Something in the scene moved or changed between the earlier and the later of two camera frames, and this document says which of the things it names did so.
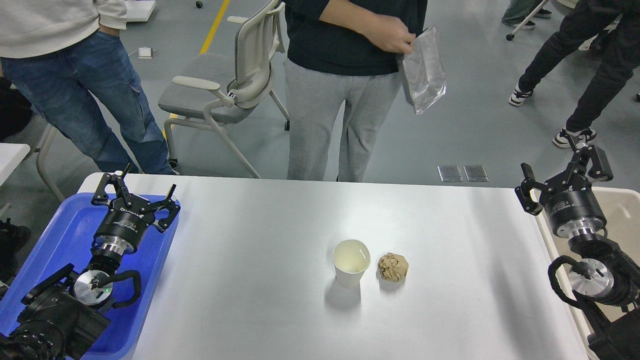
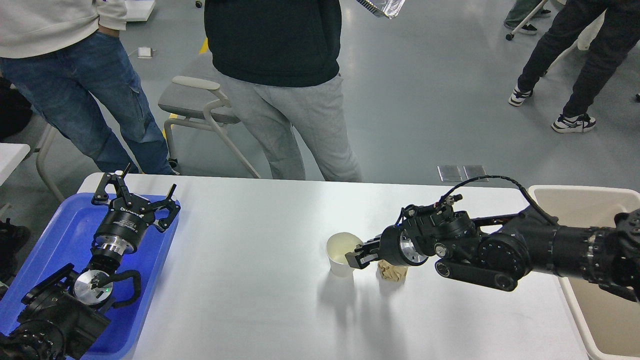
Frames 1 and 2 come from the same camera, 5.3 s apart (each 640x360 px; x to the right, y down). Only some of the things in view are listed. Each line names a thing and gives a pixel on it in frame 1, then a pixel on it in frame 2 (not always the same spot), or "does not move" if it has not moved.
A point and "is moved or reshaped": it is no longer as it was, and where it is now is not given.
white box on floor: [139, 11] does not move
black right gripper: [573, 208] → [361, 257]
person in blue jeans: [68, 58] does not move
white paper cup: [350, 259] is moved or reshaped
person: [343, 52] → [280, 60]
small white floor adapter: [145, 53] does not move
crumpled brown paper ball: [393, 266] does not move
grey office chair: [214, 88] does not move
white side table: [11, 154] does not move
